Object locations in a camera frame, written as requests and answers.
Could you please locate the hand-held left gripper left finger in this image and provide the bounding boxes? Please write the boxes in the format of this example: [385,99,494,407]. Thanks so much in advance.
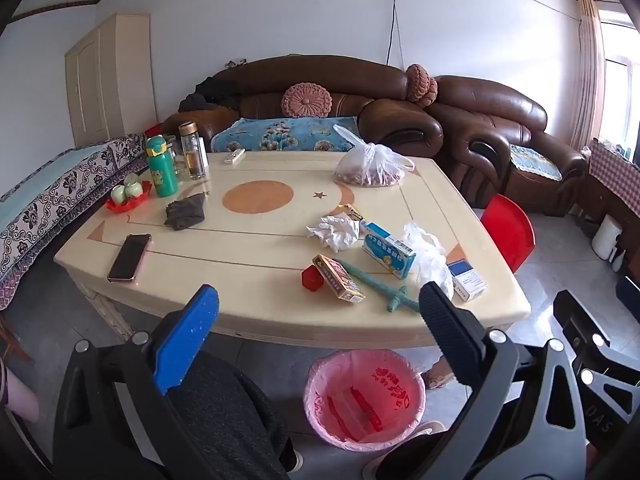
[52,284,221,480]

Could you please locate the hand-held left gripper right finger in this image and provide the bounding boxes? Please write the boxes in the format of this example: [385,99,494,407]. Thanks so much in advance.
[419,282,588,480]

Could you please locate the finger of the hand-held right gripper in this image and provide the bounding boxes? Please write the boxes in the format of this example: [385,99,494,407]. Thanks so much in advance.
[552,290,640,396]

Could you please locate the blue white small box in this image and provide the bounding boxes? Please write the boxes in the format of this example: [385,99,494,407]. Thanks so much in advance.
[446,259,488,302]

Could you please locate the clear plastic bag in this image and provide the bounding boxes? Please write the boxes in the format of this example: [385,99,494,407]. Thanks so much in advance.
[402,222,455,301]

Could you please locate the teal clay sword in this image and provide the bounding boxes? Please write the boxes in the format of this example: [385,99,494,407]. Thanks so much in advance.
[332,259,422,314]

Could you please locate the yellow red card box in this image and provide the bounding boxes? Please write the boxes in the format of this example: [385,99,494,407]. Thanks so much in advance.
[312,255,367,304]

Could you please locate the small red box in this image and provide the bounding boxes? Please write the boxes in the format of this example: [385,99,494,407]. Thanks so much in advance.
[301,266,326,292]

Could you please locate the pink lined trash bin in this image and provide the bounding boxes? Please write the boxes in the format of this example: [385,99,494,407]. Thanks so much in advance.
[303,349,427,451]

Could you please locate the white jug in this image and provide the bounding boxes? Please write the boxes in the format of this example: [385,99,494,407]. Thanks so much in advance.
[592,214,624,261]

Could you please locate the black smartphone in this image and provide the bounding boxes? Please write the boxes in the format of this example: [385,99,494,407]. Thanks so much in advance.
[107,233,152,283]

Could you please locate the person's dark trouser leg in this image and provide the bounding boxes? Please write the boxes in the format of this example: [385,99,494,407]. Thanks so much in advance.
[165,360,292,480]
[382,430,471,480]

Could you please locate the person's white shoe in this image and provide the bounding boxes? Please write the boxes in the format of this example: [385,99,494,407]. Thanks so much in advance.
[407,420,447,438]

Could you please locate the blue medicine box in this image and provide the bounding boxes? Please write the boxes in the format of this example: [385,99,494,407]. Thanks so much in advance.
[360,220,417,280]

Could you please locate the red plastic stool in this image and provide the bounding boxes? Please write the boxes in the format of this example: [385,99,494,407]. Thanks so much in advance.
[480,194,536,274]

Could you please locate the dark grey cloth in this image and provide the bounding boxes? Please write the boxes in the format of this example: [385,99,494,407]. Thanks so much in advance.
[165,192,206,231]

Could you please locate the red plastic tray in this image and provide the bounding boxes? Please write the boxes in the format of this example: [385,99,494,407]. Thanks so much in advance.
[105,180,153,214]

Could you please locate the checked cloth covered cabinet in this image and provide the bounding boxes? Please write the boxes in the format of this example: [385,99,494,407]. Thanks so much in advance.
[586,138,640,241]

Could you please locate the crumpled white tissue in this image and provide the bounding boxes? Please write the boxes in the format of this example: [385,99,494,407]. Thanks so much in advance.
[306,215,361,254]

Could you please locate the yellow snack wrapper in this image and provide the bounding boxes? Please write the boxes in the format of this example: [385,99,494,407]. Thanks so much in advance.
[334,204,368,223]

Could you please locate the green kids water bottle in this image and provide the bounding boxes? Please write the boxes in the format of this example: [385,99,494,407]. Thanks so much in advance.
[145,135,180,198]

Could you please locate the lace seat doily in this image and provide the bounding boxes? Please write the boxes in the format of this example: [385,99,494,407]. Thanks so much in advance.
[509,143,564,184]

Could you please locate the clear drinking glass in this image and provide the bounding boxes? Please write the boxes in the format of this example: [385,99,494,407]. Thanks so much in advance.
[163,135,187,177]

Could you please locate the glass bottle copper lid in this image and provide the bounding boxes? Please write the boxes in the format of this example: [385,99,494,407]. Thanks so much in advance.
[179,121,208,181]

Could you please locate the plastic bag of nuts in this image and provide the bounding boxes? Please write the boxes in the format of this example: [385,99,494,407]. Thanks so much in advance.
[332,124,416,189]

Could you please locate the patterned bedspread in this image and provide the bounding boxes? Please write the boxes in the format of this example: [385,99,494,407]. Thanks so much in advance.
[0,133,149,312]

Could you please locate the blue floral cushion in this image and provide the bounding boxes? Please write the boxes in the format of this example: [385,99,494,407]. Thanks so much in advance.
[210,116,361,154]

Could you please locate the brown leather armchair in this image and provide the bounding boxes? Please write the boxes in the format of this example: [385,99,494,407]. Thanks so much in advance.
[425,75,589,217]

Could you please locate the dark clothes pile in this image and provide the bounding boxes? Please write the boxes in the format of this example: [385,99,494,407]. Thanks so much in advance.
[178,75,242,112]

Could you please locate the window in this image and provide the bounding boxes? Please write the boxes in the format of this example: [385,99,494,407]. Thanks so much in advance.
[597,9,640,162]

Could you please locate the round pink knitted cushion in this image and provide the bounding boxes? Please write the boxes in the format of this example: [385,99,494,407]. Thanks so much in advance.
[405,64,439,108]
[282,81,334,119]

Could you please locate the beige curtain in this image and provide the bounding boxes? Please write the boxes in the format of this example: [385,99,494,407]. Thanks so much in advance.
[569,0,607,152]

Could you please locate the beige wardrobe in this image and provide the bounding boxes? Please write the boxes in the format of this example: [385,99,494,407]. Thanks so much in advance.
[65,13,157,149]

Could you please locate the brown leather sofa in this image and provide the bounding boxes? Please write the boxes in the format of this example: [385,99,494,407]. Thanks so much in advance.
[162,55,444,158]

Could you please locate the black wall cable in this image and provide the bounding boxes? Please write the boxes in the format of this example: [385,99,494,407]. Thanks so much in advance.
[386,0,418,67]

